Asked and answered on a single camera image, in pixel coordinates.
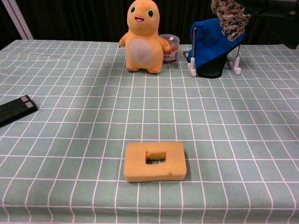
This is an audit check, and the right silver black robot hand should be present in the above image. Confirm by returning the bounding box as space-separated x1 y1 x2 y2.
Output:
237 0 299 19

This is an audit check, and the twine rope spool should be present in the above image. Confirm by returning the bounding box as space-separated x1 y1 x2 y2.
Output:
211 0 250 42

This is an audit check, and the blue cloth with black lining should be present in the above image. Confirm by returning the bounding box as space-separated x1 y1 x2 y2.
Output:
189 16 249 79

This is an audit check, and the clear plastic snack jar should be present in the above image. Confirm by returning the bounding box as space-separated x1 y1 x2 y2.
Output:
158 34 180 64

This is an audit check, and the yellow plush dinosaur toy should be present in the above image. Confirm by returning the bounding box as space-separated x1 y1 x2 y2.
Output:
118 0 171 75

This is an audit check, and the green checkered tablecloth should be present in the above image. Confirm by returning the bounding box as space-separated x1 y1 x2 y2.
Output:
0 39 299 224

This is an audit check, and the yellow sponge with rectangular hole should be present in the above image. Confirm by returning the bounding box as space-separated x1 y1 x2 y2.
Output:
123 141 187 183

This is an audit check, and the black folded bar stand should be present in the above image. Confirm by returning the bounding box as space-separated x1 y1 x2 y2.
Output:
0 95 38 128

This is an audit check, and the white wire rack stand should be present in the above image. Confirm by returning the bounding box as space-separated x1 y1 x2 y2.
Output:
183 27 242 77

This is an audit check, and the white frame post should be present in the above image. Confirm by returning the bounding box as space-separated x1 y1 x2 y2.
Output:
4 0 33 40

